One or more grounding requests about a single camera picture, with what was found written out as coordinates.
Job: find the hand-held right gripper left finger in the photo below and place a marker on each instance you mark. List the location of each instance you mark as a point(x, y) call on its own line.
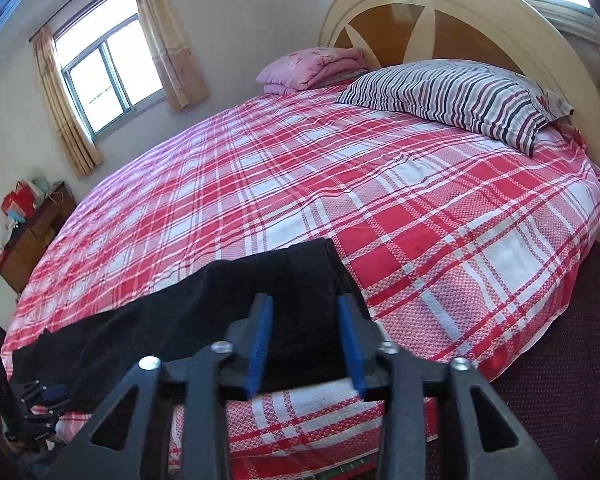
point(259, 345)

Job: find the black pants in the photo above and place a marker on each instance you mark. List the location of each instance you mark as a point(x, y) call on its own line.
point(180, 310)

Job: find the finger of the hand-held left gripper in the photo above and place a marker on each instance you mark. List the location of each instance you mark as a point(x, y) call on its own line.
point(42, 425)
point(52, 393)

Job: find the cream and wood headboard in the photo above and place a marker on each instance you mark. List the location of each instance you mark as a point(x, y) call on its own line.
point(380, 25)

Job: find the beige floral curtain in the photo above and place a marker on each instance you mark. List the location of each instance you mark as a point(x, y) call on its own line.
point(170, 45)
point(65, 110)

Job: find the wooden dresser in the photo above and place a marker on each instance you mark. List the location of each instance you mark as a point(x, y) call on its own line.
point(30, 245)

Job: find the striped pillow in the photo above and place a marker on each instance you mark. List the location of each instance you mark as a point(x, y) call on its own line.
point(455, 95)

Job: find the sliding window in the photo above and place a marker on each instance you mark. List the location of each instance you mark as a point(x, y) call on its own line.
point(105, 70)

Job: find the red paper bag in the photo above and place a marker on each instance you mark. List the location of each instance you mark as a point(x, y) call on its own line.
point(15, 202)

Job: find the red plaid bed sheet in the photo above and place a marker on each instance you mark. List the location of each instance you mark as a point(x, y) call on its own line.
point(280, 185)

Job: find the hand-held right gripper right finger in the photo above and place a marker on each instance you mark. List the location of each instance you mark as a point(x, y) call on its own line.
point(351, 345)

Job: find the pink folded blanket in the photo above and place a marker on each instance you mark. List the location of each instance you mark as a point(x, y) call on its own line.
point(305, 67)

